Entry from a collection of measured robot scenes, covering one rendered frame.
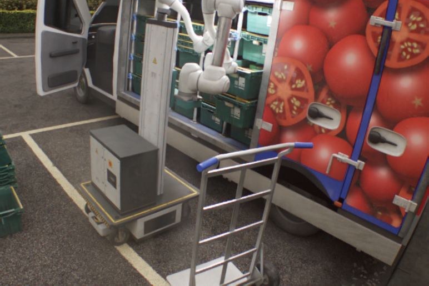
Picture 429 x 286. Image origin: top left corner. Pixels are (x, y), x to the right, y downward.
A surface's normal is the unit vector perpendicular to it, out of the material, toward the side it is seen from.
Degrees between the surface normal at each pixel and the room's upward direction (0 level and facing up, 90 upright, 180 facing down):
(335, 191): 90
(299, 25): 90
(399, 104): 90
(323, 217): 90
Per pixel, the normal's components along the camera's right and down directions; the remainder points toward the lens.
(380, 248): -0.67, 0.18
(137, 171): 0.70, 0.34
